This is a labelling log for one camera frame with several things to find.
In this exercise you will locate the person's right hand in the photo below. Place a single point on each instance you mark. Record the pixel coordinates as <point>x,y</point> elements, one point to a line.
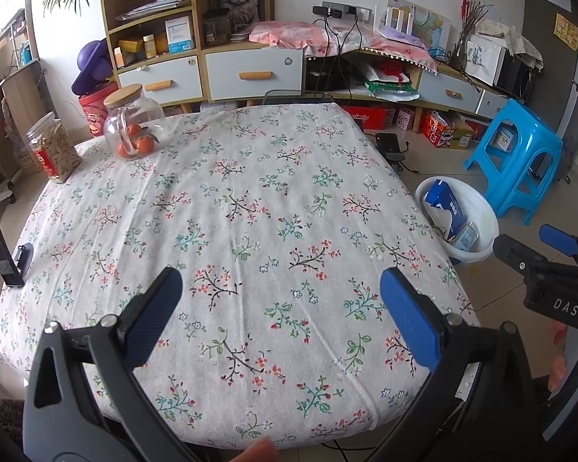
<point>561,375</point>

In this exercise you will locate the clear jar of nuts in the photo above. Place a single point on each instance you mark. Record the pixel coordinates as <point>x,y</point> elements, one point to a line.
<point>58,149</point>

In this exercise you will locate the light blue drink carton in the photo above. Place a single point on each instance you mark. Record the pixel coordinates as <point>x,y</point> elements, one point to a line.
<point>467,238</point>

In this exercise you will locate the stack of papers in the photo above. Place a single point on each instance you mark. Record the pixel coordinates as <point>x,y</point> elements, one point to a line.
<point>154,6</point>

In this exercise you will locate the white bag with drawing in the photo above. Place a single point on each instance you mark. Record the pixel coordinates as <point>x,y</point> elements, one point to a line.
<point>484,60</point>

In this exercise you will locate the white dotted box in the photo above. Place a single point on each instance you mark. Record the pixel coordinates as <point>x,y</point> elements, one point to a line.
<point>404,119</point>

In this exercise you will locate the map printed bag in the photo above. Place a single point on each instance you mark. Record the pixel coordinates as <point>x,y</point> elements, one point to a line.
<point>433,24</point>

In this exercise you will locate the red cardboard box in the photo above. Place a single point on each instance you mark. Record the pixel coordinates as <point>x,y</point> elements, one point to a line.
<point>445,130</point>

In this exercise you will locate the grey power strip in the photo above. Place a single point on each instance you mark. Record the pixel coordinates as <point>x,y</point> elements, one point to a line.
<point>337,9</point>

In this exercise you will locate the dark fuzzy cloth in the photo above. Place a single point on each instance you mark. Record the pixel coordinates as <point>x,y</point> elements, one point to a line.
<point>2,418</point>

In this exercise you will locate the low wooden cabinet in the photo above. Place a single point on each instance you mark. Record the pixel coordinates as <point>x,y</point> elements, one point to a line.
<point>443,89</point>

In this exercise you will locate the black appliance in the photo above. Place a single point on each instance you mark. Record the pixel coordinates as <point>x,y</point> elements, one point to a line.
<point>518,79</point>

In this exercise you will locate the red cloth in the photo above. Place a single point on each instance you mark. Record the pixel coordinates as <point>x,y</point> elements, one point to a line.
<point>392,70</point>

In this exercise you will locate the white and blue box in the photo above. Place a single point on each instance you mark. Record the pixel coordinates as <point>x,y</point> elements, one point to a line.
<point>179,33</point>

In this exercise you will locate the dark blue drink carton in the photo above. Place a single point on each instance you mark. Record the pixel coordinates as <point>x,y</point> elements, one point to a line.
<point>440,197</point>

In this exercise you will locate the orange mandarin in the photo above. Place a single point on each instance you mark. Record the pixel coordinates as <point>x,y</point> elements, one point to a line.
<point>124,150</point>
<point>144,145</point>
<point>134,130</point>

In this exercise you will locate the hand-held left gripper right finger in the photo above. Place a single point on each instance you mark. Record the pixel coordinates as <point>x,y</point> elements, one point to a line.
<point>407,310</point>

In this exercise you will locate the person's left hand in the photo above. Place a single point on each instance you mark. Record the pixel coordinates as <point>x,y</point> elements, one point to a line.
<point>253,452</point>

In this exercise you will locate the pink floral cloth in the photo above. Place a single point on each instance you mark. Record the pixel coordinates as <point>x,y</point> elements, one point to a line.
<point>289,36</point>

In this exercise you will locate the white file rack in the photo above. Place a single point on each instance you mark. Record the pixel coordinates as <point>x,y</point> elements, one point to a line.
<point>397,21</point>

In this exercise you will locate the white plastic basin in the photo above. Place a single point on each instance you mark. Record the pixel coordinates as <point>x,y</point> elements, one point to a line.
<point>484,221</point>

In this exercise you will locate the red bucket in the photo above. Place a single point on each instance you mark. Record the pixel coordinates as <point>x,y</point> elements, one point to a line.
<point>94,115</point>

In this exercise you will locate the yellow box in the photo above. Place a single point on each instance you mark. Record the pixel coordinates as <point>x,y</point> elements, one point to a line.
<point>131,45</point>

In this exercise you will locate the white floral tablecloth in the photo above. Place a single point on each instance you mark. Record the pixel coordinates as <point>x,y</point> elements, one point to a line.
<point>250,192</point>

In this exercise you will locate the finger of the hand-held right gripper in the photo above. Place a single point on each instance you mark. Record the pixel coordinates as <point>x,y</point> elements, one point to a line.
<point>510,250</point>
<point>556,236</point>

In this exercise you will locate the purple hat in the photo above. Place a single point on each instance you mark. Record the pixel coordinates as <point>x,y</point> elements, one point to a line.
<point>89,65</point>

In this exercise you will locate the yellow lidded jar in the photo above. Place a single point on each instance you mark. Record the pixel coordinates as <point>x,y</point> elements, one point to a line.
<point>148,45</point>

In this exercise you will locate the black phone stand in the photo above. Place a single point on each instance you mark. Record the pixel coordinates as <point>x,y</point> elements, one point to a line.
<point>25,255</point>

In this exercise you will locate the green flat packet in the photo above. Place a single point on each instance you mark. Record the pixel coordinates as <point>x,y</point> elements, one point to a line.
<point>390,89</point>

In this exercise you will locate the bundle of dried twigs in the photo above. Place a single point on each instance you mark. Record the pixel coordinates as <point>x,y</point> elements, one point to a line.
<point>472,29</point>

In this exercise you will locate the glass jar with wooden lid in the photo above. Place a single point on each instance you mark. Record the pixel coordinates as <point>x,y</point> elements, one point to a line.
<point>139,110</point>

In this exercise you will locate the dark brown box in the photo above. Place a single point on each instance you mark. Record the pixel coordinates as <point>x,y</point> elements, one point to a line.
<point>216,29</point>

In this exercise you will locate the wooden side shelf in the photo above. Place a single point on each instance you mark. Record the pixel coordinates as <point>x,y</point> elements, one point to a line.
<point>26,91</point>

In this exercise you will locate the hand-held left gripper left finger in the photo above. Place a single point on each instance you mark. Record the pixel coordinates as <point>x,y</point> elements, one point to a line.
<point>156,305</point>

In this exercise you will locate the yellow wall paper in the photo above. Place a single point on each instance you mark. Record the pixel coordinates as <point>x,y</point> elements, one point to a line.
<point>567,31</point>

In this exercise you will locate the blue plastic stool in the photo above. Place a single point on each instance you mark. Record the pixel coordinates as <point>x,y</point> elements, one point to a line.
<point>515,120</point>

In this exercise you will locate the framed cat picture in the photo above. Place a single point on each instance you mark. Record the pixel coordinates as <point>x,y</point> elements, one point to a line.
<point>236,0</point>

